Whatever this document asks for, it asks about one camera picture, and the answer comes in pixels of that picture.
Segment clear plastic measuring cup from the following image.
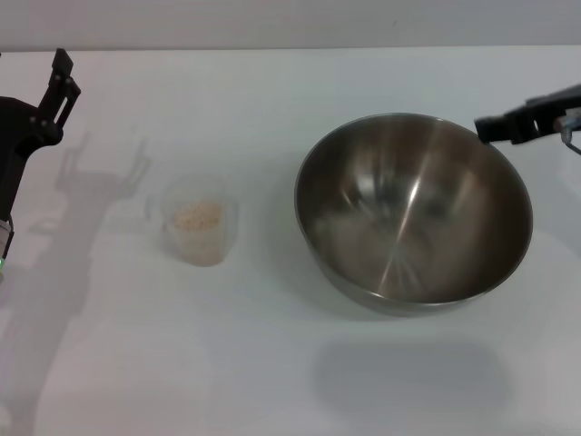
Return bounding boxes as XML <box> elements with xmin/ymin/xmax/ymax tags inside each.
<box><xmin>144</xmin><ymin>175</ymin><xmax>241</xmax><ymax>268</ymax></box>

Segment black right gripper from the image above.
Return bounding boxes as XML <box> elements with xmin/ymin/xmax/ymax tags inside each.
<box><xmin>474</xmin><ymin>83</ymin><xmax>581</xmax><ymax>145</ymax></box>

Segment stainless steel mixing bowl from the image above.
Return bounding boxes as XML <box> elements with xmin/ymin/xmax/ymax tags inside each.
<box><xmin>293</xmin><ymin>112</ymin><xmax>535</xmax><ymax>318</ymax></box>

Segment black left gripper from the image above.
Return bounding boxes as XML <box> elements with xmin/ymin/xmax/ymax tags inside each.
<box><xmin>0</xmin><ymin>47</ymin><xmax>83</xmax><ymax>223</ymax></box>

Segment white rice grains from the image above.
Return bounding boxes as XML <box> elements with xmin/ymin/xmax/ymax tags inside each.
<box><xmin>173</xmin><ymin>201</ymin><xmax>226</xmax><ymax>263</ymax></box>

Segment metal connector with cable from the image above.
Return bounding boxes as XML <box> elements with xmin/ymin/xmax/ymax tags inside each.
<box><xmin>553</xmin><ymin>108</ymin><xmax>581</xmax><ymax>155</ymax></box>

